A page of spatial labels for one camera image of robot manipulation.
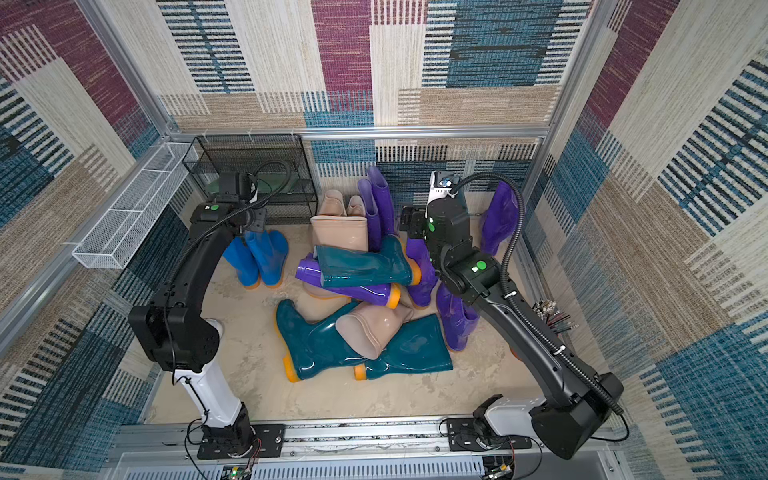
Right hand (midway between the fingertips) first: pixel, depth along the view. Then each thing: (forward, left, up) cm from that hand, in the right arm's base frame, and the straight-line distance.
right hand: (428, 207), depth 69 cm
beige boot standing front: (+5, +20, -14) cm, 25 cm away
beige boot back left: (+19, +26, -15) cm, 36 cm away
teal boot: (-16, +1, -40) cm, 43 cm away
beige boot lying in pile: (-18, +14, -23) cm, 32 cm away
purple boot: (+18, +10, -13) cm, 25 cm away
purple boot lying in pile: (-11, +10, -20) cm, 25 cm away
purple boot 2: (-3, -1, -32) cm, 32 cm away
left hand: (+11, +48, -11) cm, 51 cm away
